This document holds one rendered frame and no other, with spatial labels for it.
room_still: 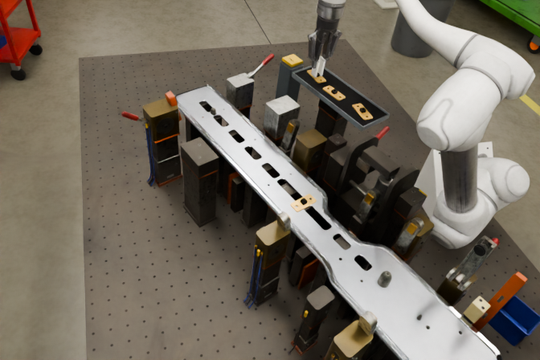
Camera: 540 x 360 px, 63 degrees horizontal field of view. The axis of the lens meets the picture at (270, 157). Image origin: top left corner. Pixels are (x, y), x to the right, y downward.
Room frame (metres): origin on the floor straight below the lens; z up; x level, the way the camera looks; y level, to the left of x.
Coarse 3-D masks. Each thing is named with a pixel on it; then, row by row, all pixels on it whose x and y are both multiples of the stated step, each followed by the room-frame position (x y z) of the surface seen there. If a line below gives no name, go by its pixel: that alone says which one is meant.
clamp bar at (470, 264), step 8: (480, 240) 0.70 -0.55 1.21; (488, 240) 0.70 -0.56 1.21; (472, 248) 0.70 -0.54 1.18; (480, 248) 0.67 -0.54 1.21; (488, 248) 0.69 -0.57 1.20; (472, 256) 0.70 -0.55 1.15; (480, 256) 0.69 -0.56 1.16; (464, 264) 0.69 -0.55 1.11; (472, 264) 0.69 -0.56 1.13; (480, 264) 0.67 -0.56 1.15; (456, 272) 0.69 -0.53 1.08; (464, 272) 0.68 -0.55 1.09; (472, 272) 0.67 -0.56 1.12; (464, 280) 0.67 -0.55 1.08
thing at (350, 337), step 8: (352, 328) 0.51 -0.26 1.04; (360, 328) 0.51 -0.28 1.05; (336, 336) 0.48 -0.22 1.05; (344, 336) 0.49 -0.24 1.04; (352, 336) 0.49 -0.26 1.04; (360, 336) 0.49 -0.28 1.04; (368, 336) 0.50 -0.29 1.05; (336, 344) 0.47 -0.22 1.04; (344, 344) 0.47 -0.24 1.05; (352, 344) 0.47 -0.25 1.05; (360, 344) 0.47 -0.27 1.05; (368, 344) 0.48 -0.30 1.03; (328, 352) 0.47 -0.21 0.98; (336, 352) 0.46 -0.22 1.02; (344, 352) 0.45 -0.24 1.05; (352, 352) 0.45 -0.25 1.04; (360, 352) 0.47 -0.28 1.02
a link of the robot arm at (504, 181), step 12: (480, 168) 1.21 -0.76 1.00; (492, 168) 1.17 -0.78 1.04; (504, 168) 1.16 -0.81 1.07; (516, 168) 1.15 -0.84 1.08; (480, 180) 1.15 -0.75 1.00; (492, 180) 1.13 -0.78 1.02; (504, 180) 1.11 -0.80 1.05; (516, 180) 1.12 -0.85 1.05; (528, 180) 1.14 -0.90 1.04; (492, 192) 1.10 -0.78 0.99; (504, 192) 1.09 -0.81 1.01; (516, 192) 1.09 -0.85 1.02; (504, 204) 1.09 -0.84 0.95
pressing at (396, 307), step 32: (192, 96) 1.39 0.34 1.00; (224, 128) 1.23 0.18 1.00; (256, 128) 1.25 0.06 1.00; (256, 160) 1.09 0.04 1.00; (288, 160) 1.11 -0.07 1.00; (256, 192) 0.95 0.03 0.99; (320, 192) 0.98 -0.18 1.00; (320, 256) 0.74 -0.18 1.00; (352, 256) 0.75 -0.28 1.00; (384, 256) 0.76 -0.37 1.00; (352, 288) 0.64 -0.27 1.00; (384, 288) 0.66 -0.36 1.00; (416, 288) 0.67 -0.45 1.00; (384, 320) 0.57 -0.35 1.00; (416, 320) 0.58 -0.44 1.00; (448, 320) 0.59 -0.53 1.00; (416, 352) 0.49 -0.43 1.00; (448, 352) 0.51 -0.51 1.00; (480, 352) 0.52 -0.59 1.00
